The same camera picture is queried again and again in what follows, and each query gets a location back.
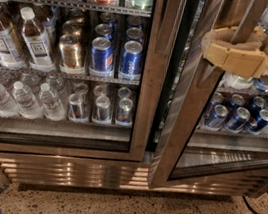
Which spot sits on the small silver can left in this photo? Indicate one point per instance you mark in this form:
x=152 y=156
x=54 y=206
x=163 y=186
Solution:
x=78 y=110

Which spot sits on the water bottle left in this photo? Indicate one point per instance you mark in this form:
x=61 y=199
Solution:
x=8 y=107

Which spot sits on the white 7Up can right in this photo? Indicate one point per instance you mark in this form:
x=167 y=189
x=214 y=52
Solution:
x=237 y=82

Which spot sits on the front blue Pepsi can right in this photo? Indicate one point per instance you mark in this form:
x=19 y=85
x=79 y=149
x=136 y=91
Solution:
x=130 y=67

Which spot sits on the steel fridge base grille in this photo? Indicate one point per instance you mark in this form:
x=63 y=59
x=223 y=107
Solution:
x=77 y=172

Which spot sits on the water bottle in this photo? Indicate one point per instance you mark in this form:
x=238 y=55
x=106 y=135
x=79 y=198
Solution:
x=25 y=98
x=53 y=107
x=8 y=107

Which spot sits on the blue can bottom right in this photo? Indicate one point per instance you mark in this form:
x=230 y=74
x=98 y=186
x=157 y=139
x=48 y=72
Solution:
x=238 y=119

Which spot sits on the silver blue can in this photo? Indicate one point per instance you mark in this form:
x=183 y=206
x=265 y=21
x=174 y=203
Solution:
x=260 y=86

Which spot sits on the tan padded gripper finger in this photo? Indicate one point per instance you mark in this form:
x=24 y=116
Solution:
x=241 y=62
x=232 y=37

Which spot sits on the front gold can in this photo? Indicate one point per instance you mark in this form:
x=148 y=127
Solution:
x=72 y=62

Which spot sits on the steel fridge door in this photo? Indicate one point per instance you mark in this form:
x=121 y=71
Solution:
x=186 y=149
x=83 y=77

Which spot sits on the tea bottle far left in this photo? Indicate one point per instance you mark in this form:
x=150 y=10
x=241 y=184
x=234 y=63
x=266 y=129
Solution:
x=11 y=45

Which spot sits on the front blue Pepsi can left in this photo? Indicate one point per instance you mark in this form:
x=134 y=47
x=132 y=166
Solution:
x=102 y=61

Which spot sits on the water bottle right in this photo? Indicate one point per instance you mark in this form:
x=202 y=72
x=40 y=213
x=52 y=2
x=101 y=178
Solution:
x=53 y=107

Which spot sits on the blue can bottom left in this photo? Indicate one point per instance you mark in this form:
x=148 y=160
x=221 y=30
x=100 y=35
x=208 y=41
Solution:
x=216 y=117

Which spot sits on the blue pepsi can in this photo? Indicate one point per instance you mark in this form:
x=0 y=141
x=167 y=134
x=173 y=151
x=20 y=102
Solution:
x=102 y=61
x=130 y=67

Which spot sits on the tea bottle white cap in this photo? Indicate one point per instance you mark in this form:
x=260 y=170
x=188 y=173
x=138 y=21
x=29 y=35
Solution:
x=36 y=38

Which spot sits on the water bottle middle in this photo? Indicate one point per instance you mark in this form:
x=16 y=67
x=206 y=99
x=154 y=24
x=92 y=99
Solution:
x=25 y=98

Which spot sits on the small silver can right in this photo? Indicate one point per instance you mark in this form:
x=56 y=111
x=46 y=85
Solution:
x=124 y=112

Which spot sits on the small silver can middle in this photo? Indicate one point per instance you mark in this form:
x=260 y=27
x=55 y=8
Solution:
x=102 y=111

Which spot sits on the small silver can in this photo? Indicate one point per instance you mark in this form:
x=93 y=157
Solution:
x=102 y=111
x=78 y=110
x=124 y=112

